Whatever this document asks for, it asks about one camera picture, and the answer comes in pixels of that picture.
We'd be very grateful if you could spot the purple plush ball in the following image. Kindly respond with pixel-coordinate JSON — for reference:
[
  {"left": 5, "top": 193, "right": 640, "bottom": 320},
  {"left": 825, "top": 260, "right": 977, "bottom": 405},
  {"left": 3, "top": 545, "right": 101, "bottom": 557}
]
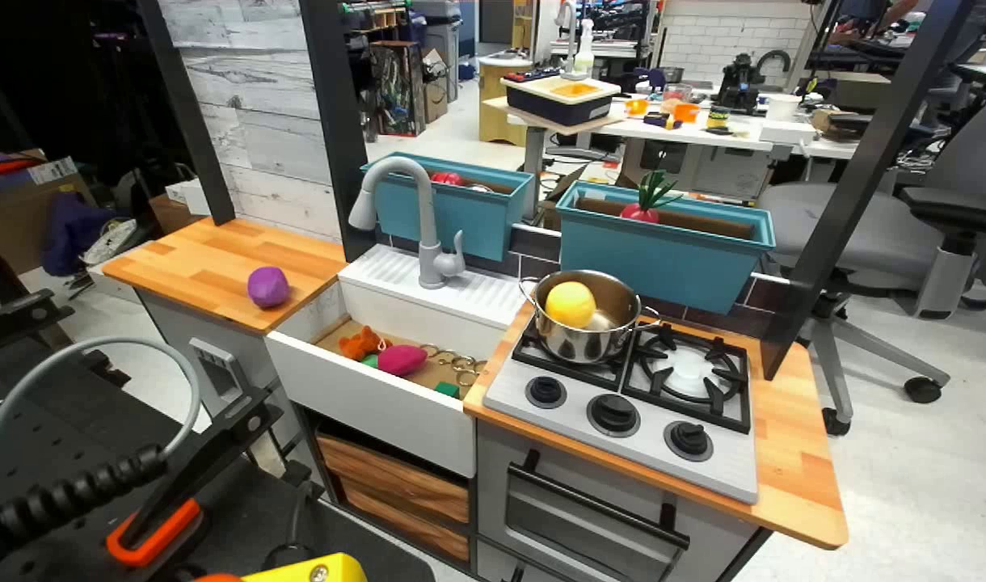
[{"left": 245, "top": 267, "right": 292, "bottom": 311}]

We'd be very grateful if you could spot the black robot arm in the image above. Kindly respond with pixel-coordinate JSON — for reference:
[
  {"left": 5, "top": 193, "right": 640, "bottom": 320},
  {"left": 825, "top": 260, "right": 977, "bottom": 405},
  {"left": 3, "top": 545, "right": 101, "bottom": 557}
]
[{"left": 0, "top": 290, "right": 434, "bottom": 582}]

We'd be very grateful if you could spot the yellow plush ball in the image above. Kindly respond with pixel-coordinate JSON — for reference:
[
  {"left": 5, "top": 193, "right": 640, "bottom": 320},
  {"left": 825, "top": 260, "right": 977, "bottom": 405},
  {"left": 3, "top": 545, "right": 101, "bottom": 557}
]
[{"left": 547, "top": 281, "right": 594, "bottom": 328}]

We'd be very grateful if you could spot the wooden side counter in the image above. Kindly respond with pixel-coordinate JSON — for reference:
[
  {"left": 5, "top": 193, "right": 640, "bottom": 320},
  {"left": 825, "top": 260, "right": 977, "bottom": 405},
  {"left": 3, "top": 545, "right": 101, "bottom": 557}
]
[{"left": 104, "top": 221, "right": 345, "bottom": 335}]

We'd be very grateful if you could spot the wooden stove counter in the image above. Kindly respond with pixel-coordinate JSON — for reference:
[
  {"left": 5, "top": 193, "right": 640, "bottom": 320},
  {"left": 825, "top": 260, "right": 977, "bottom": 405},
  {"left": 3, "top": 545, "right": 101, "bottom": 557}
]
[{"left": 463, "top": 308, "right": 846, "bottom": 550}]

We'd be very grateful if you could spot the grey toy faucet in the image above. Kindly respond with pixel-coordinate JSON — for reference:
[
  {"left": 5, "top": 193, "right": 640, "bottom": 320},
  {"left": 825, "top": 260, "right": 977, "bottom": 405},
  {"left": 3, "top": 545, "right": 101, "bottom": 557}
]
[{"left": 349, "top": 157, "right": 465, "bottom": 290}]

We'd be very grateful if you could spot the left teal planter box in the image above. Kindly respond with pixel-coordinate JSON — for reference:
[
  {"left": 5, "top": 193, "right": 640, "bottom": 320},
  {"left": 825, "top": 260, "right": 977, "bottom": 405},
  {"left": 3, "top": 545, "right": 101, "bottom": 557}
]
[{"left": 372, "top": 157, "right": 534, "bottom": 261}]

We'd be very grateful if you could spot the teal planter box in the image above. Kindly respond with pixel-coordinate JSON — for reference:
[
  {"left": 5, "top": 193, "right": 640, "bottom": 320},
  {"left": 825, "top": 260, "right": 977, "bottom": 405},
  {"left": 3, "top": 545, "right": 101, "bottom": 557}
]
[
  {"left": 372, "top": 157, "right": 534, "bottom": 261},
  {"left": 555, "top": 182, "right": 777, "bottom": 313}
]

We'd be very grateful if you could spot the pink plush radish toy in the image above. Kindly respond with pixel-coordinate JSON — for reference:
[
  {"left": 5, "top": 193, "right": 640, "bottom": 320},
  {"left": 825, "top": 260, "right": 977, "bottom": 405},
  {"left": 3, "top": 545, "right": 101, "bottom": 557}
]
[{"left": 379, "top": 345, "right": 426, "bottom": 378}]

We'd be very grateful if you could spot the white toy sink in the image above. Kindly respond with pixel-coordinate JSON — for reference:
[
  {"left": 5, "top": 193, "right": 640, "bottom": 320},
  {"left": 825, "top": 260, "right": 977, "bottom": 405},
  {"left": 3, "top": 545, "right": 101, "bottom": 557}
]
[{"left": 266, "top": 247, "right": 524, "bottom": 479}]

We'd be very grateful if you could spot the steel pot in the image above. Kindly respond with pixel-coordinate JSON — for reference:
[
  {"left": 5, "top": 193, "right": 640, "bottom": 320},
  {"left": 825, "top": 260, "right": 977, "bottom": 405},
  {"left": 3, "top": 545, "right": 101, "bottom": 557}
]
[{"left": 527, "top": 268, "right": 661, "bottom": 367}]

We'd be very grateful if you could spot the orange plush toy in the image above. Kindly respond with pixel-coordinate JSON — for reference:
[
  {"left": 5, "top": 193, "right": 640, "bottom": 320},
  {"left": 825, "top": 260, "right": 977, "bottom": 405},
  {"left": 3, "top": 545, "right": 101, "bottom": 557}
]
[{"left": 337, "top": 328, "right": 380, "bottom": 364}]

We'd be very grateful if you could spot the black tray with yellow inside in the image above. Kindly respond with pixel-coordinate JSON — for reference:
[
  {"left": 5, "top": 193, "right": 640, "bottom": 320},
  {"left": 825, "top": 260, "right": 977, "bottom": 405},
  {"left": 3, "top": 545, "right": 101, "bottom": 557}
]
[{"left": 508, "top": 79, "right": 622, "bottom": 128}]

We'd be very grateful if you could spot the right teal planter box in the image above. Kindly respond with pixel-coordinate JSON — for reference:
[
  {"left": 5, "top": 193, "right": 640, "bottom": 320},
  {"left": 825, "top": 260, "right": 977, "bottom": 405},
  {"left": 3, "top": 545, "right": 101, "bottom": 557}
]
[{"left": 555, "top": 182, "right": 777, "bottom": 313}]

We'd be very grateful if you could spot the grey toy stovetop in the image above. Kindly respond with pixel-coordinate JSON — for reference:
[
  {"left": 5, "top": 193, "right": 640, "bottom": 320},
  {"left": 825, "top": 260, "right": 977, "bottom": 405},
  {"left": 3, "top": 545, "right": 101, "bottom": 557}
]
[{"left": 484, "top": 328, "right": 759, "bottom": 505}]

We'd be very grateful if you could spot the wooden drawer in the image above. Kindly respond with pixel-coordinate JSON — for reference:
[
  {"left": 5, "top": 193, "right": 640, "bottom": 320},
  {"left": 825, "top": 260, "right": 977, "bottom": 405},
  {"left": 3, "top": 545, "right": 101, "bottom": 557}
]
[{"left": 318, "top": 435, "right": 473, "bottom": 565}]

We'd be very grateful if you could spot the grey toy oven door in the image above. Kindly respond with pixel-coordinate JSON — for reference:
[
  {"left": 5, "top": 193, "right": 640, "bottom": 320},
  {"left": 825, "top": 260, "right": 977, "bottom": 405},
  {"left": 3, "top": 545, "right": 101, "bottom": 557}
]
[{"left": 475, "top": 423, "right": 762, "bottom": 582}]

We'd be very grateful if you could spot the white background table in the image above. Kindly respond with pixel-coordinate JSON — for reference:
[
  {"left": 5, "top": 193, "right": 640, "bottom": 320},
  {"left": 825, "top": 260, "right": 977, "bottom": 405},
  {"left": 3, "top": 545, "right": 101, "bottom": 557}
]
[{"left": 600, "top": 107, "right": 857, "bottom": 202}]

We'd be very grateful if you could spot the grey office chair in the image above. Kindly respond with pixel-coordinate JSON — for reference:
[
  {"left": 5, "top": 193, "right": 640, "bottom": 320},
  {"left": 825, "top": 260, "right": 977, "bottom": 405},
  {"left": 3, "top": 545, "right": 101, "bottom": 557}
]
[{"left": 778, "top": 105, "right": 986, "bottom": 438}]

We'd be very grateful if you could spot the grey cable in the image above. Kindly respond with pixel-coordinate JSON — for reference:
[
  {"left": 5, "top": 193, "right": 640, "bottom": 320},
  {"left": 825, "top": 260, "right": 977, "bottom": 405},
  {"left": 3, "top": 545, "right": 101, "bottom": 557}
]
[{"left": 0, "top": 335, "right": 207, "bottom": 511}]

